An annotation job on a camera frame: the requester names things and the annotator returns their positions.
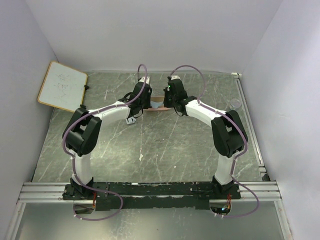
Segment light blue cleaning cloth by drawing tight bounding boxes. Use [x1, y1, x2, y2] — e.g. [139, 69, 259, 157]
[150, 101, 164, 109]

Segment pink glasses case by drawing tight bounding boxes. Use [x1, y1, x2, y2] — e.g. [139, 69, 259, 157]
[146, 96, 169, 111]

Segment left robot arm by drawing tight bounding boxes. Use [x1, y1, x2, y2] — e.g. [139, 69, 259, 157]
[62, 76, 152, 200]

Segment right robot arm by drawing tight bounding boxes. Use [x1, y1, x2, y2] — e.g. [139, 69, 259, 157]
[163, 75, 248, 199]

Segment white sunglasses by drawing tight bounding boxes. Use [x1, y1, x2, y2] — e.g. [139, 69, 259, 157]
[125, 116, 136, 125]

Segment clear plastic cup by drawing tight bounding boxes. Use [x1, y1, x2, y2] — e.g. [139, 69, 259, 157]
[229, 98, 242, 111]

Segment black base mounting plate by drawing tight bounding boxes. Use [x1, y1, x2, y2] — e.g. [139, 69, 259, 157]
[62, 181, 241, 211]

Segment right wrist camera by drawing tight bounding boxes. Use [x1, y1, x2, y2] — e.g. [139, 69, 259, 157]
[167, 75, 181, 81]

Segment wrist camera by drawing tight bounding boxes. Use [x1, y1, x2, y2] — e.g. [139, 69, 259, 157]
[138, 76, 150, 85]
[167, 75, 181, 81]

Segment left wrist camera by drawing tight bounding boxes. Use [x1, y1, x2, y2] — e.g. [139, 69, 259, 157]
[138, 76, 150, 85]

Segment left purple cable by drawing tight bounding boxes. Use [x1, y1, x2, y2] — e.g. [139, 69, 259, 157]
[61, 64, 124, 221]

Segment small whiteboard orange frame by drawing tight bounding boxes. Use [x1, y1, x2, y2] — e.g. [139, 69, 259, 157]
[37, 61, 88, 112]

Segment aluminium rail frame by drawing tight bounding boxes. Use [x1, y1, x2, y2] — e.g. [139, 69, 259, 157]
[4, 72, 293, 240]

